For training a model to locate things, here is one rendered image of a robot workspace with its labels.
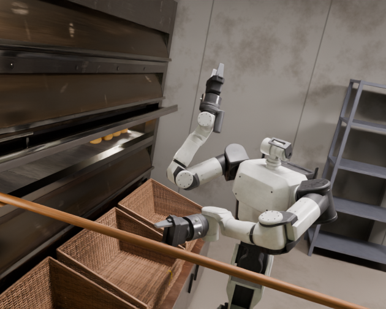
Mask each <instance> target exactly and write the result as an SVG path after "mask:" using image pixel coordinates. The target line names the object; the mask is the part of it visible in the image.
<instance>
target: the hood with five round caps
mask: <svg viewBox="0 0 386 309"><path fill-rule="evenodd" d="M63 1H67V2H70V3H73V4H76V5H79V6H82V7H86V8H88V9H91V10H95V11H98V12H101V13H104V14H107V15H111V16H113V17H116V18H120V19H123V20H126V21H129V22H132V23H135V24H138V25H142V26H145V27H147V28H151V29H155V30H157V31H160V32H164V33H168V34H170V27H171V22H172V15H173V7H174V2H175V1H174V0H63Z"/></svg>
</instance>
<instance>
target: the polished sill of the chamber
mask: <svg viewBox="0 0 386 309"><path fill-rule="evenodd" d="M152 140H153V135H151V134H143V135H141V136H140V137H137V138H135V139H132V140H130V141H128V142H125V143H123V144H121V145H118V146H117V147H114V148H111V149H109V150H107V151H105V152H102V153H100V154H97V155H95V156H93V157H91V158H88V159H86V160H84V161H82V162H79V163H77V164H74V165H72V166H70V167H68V168H65V169H63V170H60V171H59V172H56V173H54V174H51V175H49V176H47V177H45V178H42V179H40V180H37V181H35V182H33V183H31V184H28V185H26V186H24V187H22V188H19V189H16V190H14V191H12V192H10V193H8V195H11V196H15V197H18V198H20V199H24V200H28V201H30V202H32V201H34V200H36V199H38V198H40V197H42V196H44V195H46V194H48V193H50V192H52V191H54V190H56V189H58V188H60V187H62V186H64V185H65V184H67V183H69V182H71V181H73V180H75V179H77V178H79V177H81V176H83V175H85V174H87V173H89V172H91V171H93V170H95V169H97V168H99V167H101V166H103V165H105V164H107V163H109V162H111V161H113V160H115V159H117V158H119V157H121V156H123V155H125V154H127V153H129V152H131V151H132V150H134V149H136V148H138V147H140V146H142V145H144V144H146V143H148V142H150V141H152ZM18 208H19V207H16V206H14V205H10V204H7V203H4V202H1V201H0V217H2V216H4V215H6V214H8V213H10V212H12V211H14V210H16V209H18Z"/></svg>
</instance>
